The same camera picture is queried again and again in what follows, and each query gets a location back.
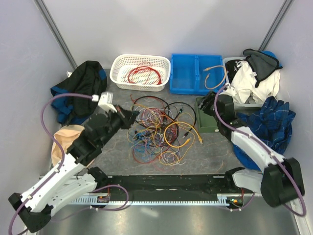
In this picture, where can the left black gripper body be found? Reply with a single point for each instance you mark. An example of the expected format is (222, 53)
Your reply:
(122, 120)

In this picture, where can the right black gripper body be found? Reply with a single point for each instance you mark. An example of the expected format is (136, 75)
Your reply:
(210, 107)

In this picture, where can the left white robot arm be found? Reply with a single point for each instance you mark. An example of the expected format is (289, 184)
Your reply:
(36, 206)

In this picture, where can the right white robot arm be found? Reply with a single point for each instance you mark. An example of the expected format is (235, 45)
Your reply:
(279, 179)

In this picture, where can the green plastic tray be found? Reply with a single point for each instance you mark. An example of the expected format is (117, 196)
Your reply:
(205, 123)

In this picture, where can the grey plastic tub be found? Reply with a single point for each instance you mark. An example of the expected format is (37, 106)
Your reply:
(231, 69)

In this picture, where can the blue divided plastic bin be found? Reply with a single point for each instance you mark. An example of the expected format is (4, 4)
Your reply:
(196, 74)

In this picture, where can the white perforated plastic basket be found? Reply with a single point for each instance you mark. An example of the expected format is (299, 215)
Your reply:
(140, 72)

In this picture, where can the white garment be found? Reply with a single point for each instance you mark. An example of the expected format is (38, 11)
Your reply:
(244, 83)

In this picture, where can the black and blue jacket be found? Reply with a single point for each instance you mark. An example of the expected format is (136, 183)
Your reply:
(89, 78)

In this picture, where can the beige bucket hat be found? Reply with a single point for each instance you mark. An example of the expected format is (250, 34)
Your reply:
(65, 137)

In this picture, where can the blue plaid shirt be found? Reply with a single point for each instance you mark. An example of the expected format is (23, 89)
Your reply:
(272, 124)

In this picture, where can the grey black-trimmed cloth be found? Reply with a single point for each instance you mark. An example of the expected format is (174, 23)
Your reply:
(261, 64)

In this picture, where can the blue cap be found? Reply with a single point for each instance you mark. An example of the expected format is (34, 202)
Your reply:
(269, 53)

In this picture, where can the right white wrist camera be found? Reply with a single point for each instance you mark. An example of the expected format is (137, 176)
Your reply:
(229, 90)

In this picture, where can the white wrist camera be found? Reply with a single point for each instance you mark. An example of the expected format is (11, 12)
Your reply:
(229, 90)
(104, 101)

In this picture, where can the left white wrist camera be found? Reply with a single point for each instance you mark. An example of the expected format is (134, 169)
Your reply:
(104, 101)

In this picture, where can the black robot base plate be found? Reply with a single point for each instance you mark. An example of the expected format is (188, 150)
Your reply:
(212, 184)

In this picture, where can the slotted cable duct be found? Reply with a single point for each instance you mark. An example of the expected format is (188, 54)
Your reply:
(158, 198)

